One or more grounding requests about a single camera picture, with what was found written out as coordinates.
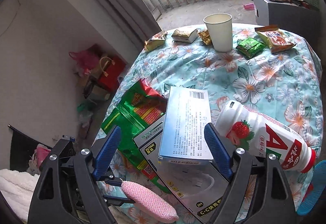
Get red gift bag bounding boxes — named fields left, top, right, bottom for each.
left=97, top=56, right=126, bottom=92

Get floral light blue quilt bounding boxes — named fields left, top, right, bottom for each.
left=96, top=29, right=325, bottom=223

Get small green snack packet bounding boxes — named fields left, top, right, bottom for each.
left=236, top=37, right=267, bottom=60

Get blue plastic trash basket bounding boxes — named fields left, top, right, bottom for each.
left=297, top=160, right=326, bottom=216

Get grey low cabinet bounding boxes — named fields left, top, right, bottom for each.
left=253, top=0, right=320, bottom=46

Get pink knitted cloth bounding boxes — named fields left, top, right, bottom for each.
left=121, top=181, right=179, bottom=223

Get blue white medicine box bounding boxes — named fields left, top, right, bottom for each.
left=158, top=87, right=213, bottom=165

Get small wrapped cake pack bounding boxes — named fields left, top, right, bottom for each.
left=171, top=28, right=198, bottom=43

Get pink plastic bag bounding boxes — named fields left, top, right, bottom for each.
left=68, top=50, right=100, bottom=77

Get orange noodle snack packet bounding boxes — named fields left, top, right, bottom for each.
left=255, top=25, right=296, bottom=53

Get white paper cup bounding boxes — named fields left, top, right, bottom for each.
left=203, top=13, right=233, bottom=52

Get grey cable product box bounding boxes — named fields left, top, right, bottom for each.
left=134, top=116, right=228, bottom=223

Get yellow snack wrapper left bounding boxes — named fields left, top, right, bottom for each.
left=144, top=30, right=167, bottom=52

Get strawberry yogurt drink bottle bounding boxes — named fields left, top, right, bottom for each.
left=214, top=100, right=316, bottom=173

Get green foil snack bag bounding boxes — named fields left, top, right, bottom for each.
left=101, top=79, right=170, bottom=194

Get small yellow snack wrapper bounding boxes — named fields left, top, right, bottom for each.
left=197, top=29, right=212, bottom=46

